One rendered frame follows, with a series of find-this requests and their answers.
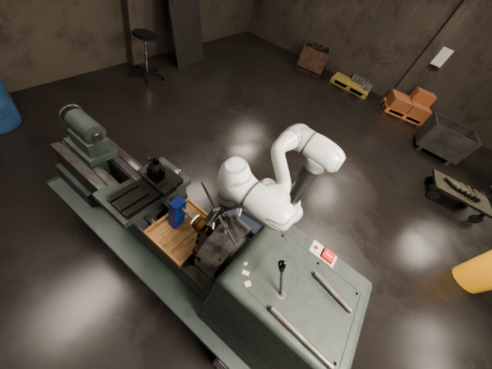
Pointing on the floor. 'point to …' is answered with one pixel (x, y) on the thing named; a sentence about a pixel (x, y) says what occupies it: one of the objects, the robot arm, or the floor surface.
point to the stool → (145, 52)
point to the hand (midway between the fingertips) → (225, 219)
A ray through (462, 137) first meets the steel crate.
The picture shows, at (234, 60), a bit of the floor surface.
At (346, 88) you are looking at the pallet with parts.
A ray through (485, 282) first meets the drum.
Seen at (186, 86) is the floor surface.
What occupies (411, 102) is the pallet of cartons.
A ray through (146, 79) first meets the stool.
